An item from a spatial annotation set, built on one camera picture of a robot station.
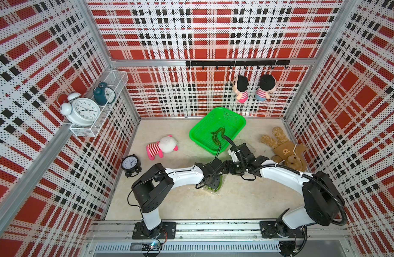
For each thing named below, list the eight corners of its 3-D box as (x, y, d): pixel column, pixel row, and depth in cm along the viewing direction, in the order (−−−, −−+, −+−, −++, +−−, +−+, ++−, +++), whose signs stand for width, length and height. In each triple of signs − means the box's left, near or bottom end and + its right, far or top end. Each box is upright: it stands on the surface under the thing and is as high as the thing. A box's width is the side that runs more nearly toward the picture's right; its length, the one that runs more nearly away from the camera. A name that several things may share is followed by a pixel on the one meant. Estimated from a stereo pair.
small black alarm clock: (124, 179, 92) (122, 177, 90) (122, 160, 100) (120, 157, 98) (142, 173, 95) (140, 170, 92) (139, 155, 103) (137, 152, 100)
